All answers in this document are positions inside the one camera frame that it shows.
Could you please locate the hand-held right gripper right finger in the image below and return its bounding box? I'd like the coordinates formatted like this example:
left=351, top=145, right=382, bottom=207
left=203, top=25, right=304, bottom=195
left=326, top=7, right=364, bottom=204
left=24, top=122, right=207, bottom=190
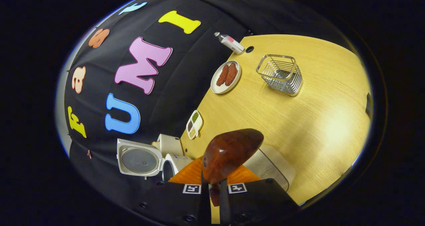
left=219, top=165, right=301, bottom=226

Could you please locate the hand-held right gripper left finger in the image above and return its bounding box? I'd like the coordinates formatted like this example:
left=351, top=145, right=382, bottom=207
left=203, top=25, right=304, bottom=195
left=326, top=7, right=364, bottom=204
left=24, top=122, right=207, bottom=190
left=134, top=156, right=212, bottom=226

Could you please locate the white rice cooker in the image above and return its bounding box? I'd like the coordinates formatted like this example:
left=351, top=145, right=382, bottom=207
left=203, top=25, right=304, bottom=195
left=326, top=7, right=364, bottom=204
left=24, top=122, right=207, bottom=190
left=117, top=138, right=194, bottom=182

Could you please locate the brown wooden spoon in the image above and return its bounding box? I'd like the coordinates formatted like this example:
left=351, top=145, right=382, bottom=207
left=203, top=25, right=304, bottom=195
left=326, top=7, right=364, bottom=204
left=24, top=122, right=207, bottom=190
left=202, top=129, right=264, bottom=207

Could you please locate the wire chopstick holder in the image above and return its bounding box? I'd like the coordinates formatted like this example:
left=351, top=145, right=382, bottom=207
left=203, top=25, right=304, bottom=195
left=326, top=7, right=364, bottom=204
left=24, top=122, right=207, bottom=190
left=256, top=54, right=303, bottom=97

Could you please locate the clear plastic container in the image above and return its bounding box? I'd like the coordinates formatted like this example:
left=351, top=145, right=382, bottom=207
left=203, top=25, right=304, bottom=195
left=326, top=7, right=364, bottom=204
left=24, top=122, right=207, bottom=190
left=244, top=145, right=297, bottom=192

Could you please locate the white toaster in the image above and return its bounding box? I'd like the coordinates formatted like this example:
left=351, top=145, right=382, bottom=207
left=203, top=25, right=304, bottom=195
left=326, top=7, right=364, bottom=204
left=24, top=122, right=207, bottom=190
left=157, top=134, right=185, bottom=157

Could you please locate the white divided grain dish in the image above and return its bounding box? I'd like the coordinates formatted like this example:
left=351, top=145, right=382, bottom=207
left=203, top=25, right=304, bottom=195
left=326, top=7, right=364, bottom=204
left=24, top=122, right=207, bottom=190
left=186, top=110, right=203, bottom=140

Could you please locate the white round plate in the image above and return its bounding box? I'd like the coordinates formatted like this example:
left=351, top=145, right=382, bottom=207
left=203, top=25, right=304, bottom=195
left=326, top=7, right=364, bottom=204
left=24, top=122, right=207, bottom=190
left=211, top=60, right=242, bottom=95

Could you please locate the black backdrop cloth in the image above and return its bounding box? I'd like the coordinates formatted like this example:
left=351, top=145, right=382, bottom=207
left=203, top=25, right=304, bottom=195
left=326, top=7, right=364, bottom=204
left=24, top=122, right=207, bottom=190
left=63, top=0, right=352, bottom=206

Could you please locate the brown meat piece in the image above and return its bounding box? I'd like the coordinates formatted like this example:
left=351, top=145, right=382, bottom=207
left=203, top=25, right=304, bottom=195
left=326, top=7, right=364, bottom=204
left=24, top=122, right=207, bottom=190
left=225, top=62, right=238, bottom=86
left=216, top=64, right=230, bottom=86

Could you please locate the small pink label bottle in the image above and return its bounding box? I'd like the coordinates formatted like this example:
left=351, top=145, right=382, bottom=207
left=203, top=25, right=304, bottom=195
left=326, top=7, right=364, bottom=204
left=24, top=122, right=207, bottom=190
left=214, top=32, right=245, bottom=55

